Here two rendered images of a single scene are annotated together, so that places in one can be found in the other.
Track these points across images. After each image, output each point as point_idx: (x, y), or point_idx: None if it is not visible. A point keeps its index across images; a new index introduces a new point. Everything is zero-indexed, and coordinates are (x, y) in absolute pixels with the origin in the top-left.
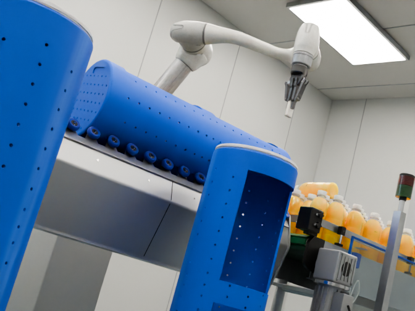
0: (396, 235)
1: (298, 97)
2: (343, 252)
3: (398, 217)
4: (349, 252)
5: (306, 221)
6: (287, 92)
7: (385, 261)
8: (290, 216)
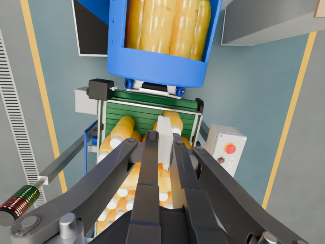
0: (54, 160)
1: (130, 166)
2: (75, 94)
3: (44, 171)
4: (91, 125)
5: (98, 79)
6: (214, 179)
7: (74, 148)
8: (126, 90)
